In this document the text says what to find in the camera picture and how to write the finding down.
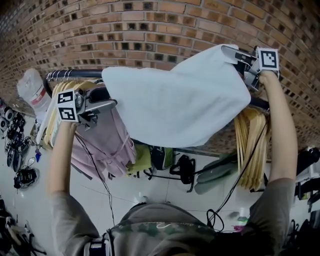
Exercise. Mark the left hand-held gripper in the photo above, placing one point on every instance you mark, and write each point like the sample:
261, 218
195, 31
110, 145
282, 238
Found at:
67, 107

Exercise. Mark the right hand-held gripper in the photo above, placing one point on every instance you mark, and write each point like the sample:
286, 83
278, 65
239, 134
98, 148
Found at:
268, 60

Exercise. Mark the black clothes rail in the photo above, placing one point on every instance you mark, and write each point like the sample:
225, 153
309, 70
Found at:
85, 73

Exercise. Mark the white towel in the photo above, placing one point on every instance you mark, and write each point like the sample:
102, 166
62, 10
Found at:
175, 100

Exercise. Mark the person's left forearm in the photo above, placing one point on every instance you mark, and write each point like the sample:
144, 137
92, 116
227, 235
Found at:
60, 160

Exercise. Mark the person's right forearm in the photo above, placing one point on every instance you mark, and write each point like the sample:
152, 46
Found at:
280, 120

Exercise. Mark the bunch of wooden hangers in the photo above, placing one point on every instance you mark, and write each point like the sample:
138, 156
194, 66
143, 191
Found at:
65, 86
252, 150

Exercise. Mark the pink garment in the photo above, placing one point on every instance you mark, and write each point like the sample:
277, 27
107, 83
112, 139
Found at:
107, 140

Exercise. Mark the white plastic bag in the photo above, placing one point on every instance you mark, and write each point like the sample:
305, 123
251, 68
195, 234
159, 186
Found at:
32, 92

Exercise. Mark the yellow-green cloth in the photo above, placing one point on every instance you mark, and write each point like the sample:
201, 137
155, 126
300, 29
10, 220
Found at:
141, 160

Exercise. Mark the cardboard box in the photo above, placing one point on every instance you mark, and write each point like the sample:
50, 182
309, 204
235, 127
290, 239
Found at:
35, 131

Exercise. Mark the green and black backpack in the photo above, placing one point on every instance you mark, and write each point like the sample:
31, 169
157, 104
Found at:
162, 157

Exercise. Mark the small blue object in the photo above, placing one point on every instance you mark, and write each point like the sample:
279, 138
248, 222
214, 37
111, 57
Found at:
38, 156

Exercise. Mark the pile of black devices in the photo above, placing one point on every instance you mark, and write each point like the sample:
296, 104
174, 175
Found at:
15, 140

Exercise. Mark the white shoe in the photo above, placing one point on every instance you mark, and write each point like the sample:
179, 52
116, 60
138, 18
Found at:
144, 199

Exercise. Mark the olive green garment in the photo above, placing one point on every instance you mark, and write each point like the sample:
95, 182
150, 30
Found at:
215, 175

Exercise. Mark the black floor equipment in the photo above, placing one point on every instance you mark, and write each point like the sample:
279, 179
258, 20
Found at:
308, 160

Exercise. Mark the person's grey t-shirt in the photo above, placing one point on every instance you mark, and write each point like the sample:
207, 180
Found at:
162, 220

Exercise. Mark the pile of dark gear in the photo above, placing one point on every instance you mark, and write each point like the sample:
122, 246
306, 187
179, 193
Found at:
12, 225

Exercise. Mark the black chest-mounted device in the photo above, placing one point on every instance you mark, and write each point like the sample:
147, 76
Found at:
232, 243

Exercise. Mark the heap of black bags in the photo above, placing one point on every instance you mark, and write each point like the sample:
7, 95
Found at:
305, 235

